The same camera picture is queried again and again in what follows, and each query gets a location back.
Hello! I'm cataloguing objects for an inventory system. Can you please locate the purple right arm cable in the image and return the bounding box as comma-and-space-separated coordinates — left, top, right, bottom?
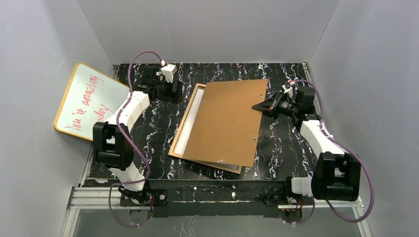
288, 79, 376, 226

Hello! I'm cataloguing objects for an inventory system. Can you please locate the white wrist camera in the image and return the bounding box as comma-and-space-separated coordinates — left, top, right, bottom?
160, 64, 177, 83
282, 80, 295, 99

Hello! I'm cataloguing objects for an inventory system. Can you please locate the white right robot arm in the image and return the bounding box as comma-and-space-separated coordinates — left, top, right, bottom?
252, 86, 361, 201

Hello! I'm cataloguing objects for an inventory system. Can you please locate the brown cardboard backing board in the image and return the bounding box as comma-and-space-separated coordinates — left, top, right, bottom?
183, 79, 268, 167

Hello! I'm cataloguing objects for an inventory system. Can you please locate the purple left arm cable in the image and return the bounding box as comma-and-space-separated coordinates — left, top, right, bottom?
108, 51, 165, 228

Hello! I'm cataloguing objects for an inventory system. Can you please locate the aluminium front rail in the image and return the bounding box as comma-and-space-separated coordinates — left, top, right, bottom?
61, 186, 372, 237

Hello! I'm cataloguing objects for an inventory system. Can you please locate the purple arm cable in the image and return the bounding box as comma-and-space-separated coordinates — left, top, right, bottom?
288, 79, 376, 226
108, 51, 165, 228

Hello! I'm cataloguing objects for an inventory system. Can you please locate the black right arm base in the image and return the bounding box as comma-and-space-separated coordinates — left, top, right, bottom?
262, 186, 304, 219

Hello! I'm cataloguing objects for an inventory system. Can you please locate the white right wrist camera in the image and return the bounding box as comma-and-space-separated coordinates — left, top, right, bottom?
282, 80, 295, 99

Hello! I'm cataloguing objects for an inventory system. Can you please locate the yellow-rimmed whiteboard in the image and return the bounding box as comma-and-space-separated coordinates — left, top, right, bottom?
54, 63, 129, 141

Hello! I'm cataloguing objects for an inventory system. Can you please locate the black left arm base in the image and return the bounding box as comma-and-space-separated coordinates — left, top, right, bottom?
118, 188, 168, 207

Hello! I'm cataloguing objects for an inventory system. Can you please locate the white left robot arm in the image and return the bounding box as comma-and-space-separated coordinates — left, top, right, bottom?
92, 64, 182, 192

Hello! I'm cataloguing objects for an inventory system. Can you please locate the wooden picture frame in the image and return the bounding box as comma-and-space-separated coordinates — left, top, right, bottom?
168, 83, 243, 175

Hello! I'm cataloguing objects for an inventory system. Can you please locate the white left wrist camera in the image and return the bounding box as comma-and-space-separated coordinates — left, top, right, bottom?
160, 64, 177, 83

